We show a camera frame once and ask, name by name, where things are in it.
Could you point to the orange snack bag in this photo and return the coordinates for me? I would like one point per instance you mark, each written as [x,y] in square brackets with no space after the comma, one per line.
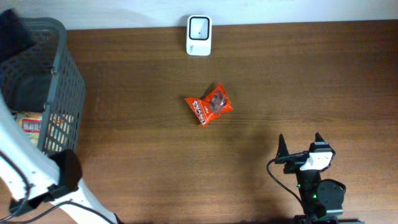
[211,107]

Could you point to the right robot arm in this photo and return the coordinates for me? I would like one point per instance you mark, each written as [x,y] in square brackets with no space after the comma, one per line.
[321,199]

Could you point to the pale yellow snack bag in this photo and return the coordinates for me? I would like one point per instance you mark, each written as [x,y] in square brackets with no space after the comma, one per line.
[59,127]

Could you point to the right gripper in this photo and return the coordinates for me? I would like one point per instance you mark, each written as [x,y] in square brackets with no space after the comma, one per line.
[296,158]

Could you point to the white barcode scanner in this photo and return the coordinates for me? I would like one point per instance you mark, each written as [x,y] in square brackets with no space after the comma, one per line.
[199,34]

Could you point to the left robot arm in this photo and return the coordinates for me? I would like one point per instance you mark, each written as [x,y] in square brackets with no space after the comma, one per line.
[31,176]

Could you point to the dark grey plastic basket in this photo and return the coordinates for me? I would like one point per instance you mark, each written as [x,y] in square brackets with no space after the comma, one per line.
[45,79]

